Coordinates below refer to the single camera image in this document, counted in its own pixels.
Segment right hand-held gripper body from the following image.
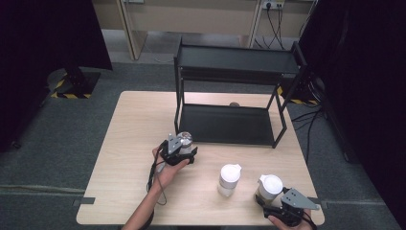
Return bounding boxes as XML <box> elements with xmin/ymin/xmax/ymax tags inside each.
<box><xmin>263</xmin><ymin>187</ymin><xmax>320</xmax><ymax>227</ymax></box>

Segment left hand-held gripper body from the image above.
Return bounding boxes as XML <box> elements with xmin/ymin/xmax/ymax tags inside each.
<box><xmin>160</xmin><ymin>133</ymin><xmax>196</xmax><ymax>167</ymax></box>

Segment white lidded seasoning jar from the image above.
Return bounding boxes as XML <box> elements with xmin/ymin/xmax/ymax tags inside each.
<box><xmin>255</xmin><ymin>173</ymin><xmax>284</xmax><ymax>204</ymax></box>
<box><xmin>217</xmin><ymin>163</ymin><xmax>242</xmax><ymax>197</ymax></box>

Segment black two-tier metal rack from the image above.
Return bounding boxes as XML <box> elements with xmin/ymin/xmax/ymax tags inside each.
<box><xmin>172</xmin><ymin>37</ymin><xmax>309</xmax><ymax>150</ymax></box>

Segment person's right hand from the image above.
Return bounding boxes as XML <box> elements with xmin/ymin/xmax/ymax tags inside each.
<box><xmin>267</xmin><ymin>213</ymin><xmax>314</xmax><ymax>230</ymax></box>

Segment person's left hand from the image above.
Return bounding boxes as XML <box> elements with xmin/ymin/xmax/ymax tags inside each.
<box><xmin>152</xmin><ymin>146</ymin><xmax>191</xmax><ymax>193</ymax></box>

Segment yellow black floor tape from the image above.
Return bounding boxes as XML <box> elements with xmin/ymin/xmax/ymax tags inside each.
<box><xmin>277</xmin><ymin>85</ymin><xmax>320</xmax><ymax>106</ymax></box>

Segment striped black stand base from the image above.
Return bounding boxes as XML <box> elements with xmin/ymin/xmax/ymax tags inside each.
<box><xmin>47</xmin><ymin>66</ymin><xmax>102</xmax><ymax>100</ymax></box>

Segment black curtain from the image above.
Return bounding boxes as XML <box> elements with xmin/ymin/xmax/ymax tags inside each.
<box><xmin>0</xmin><ymin>0</ymin><xmax>114</xmax><ymax>153</ymax></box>
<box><xmin>298</xmin><ymin>0</ymin><xmax>406</xmax><ymax>230</ymax></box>

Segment grey table bracket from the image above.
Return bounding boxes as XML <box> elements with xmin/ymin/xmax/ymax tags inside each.
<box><xmin>72</xmin><ymin>196</ymin><xmax>97</xmax><ymax>207</ymax></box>
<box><xmin>310</xmin><ymin>196</ymin><xmax>330</xmax><ymax>211</ymax></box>

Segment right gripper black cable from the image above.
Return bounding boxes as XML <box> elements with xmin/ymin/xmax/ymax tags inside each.
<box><xmin>303</xmin><ymin>211</ymin><xmax>319</xmax><ymax>230</ymax></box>

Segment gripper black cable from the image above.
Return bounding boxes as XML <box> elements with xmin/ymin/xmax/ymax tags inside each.
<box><xmin>146</xmin><ymin>152</ymin><xmax>169</xmax><ymax>206</ymax></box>
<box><xmin>303</xmin><ymin>211</ymin><xmax>319</xmax><ymax>230</ymax></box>

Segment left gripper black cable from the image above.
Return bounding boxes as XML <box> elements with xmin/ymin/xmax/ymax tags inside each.
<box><xmin>146</xmin><ymin>152</ymin><xmax>169</xmax><ymax>206</ymax></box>

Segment black floor cables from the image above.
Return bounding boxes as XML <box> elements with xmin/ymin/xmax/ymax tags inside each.
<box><xmin>290</xmin><ymin>73</ymin><xmax>324</xmax><ymax>165</ymax></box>

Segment black plugged power cables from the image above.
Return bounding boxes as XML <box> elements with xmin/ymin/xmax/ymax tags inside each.
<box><xmin>254</xmin><ymin>4</ymin><xmax>287</xmax><ymax>51</ymax></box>

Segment white wall power outlet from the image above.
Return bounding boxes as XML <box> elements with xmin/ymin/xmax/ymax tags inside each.
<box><xmin>261</xmin><ymin>0</ymin><xmax>285</xmax><ymax>10</ymax></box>

